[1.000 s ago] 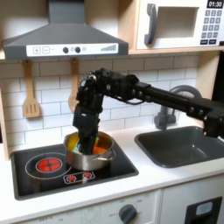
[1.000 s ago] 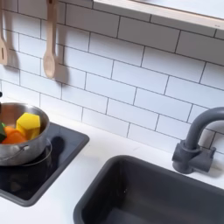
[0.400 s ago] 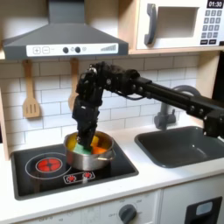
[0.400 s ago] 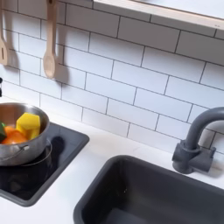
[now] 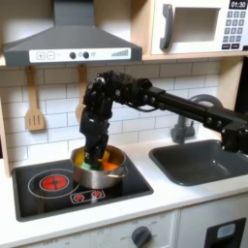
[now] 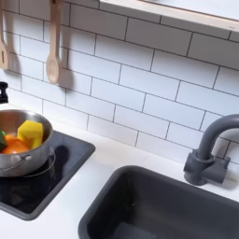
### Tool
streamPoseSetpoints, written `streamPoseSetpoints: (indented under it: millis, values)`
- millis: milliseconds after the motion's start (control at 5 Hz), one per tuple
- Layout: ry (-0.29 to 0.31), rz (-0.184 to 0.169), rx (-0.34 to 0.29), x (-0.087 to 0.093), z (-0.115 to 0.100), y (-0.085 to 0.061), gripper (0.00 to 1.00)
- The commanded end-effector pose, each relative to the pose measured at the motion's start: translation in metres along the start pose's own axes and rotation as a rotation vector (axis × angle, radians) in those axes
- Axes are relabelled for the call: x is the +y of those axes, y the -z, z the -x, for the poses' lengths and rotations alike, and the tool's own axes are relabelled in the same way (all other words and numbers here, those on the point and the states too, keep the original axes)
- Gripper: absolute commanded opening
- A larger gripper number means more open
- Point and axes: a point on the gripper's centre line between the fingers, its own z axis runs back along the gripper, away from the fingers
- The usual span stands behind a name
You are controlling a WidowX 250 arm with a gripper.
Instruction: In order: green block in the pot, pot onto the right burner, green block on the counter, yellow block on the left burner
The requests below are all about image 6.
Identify steel pot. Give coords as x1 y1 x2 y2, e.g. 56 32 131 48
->
0 108 57 178

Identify yellow toy block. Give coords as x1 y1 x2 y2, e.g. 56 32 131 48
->
16 119 44 150

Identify slotted wooden spatula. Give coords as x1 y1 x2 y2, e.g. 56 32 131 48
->
0 0 9 71

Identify orange toy vegetable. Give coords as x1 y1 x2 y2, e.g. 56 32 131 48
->
1 134 31 155

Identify wooden spoon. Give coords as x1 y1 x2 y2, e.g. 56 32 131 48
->
45 0 63 86

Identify black stove top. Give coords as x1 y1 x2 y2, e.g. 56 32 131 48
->
0 130 97 222

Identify white shelf with wooden edge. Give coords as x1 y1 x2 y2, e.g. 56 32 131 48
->
98 0 239 34

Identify dark grey sink basin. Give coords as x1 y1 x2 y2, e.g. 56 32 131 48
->
77 164 239 239

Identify dark grey tap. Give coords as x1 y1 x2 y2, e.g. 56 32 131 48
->
183 113 239 187

